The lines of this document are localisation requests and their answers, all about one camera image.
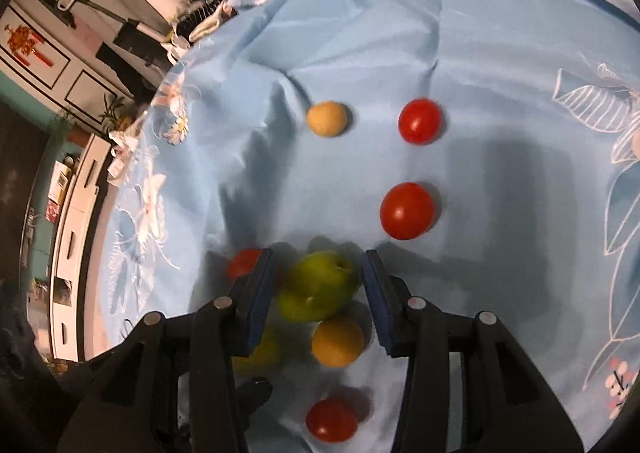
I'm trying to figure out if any clutter pile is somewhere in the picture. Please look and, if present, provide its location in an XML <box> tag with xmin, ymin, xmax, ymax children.
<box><xmin>114</xmin><ymin>0</ymin><xmax>234</xmax><ymax>74</ymax></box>

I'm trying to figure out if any red framed wall art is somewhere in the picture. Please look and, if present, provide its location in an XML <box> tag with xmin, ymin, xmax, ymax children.
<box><xmin>1</xmin><ymin>6</ymin><xmax>70</xmax><ymax>90</ymax></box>

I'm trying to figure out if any white cabinet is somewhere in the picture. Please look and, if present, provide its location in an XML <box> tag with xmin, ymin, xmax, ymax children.
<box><xmin>49</xmin><ymin>134</ymin><xmax>111</xmax><ymax>362</ymax></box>

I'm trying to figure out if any red tomato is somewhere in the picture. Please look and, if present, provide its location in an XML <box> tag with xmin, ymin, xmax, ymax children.
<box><xmin>226</xmin><ymin>248</ymin><xmax>262</xmax><ymax>282</ymax></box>
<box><xmin>398</xmin><ymin>98</ymin><xmax>442</xmax><ymax>145</ymax></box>
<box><xmin>305</xmin><ymin>398</ymin><xmax>358</xmax><ymax>443</ymax></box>
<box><xmin>380</xmin><ymin>182</ymin><xmax>437</xmax><ymax>241</ymax></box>

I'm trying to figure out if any small yellow fruit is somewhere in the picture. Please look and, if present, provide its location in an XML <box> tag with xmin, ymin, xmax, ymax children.
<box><xmin>306</xmin><ymin>101</ymin><xmax>349</xmax><ymax>138</ymax></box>

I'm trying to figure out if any yellow-green fruit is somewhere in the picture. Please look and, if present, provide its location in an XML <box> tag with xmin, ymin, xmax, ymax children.
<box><xmin>232</xmin><ymin>326</ymin><xmax>283</xmax><ymax>377</ymax></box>

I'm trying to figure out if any green apple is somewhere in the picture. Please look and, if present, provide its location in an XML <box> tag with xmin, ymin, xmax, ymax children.
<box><xmin>277</xmin><ymin>251</ymin><xmax>360</xmax><ymax>323</ymax></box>

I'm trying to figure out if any light blue floral cloth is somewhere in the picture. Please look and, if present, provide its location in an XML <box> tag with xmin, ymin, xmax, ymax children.
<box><xmin>98</xmin><ymin>0</ymin><xmax>639</xmax><ymax>447</ymax></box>

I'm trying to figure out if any small orange-yellow fruit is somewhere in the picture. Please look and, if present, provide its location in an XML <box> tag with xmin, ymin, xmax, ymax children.
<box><xmin>311</xmin><ymin>317</ymin><xmax>366</xmax><ymax>369</ymax></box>

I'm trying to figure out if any red tomato bottom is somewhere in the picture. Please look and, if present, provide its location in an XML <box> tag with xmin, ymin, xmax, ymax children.
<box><xmin>305</xmin><ymin>398</ymin><xmax>358</xmax><ymax>443</ymax></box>

